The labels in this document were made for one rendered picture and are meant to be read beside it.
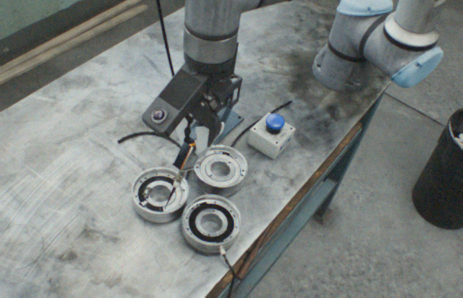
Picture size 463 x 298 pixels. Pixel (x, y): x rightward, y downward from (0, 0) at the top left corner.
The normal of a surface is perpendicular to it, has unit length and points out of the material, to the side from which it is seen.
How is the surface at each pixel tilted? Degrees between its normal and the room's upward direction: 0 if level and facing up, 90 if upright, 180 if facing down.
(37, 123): 0
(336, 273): 0
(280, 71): 0
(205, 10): 90
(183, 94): 29
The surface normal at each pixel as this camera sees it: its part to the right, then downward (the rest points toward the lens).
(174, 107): -0.15, -0.29
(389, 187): 0.11, -0.66
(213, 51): 0.13, 0.75
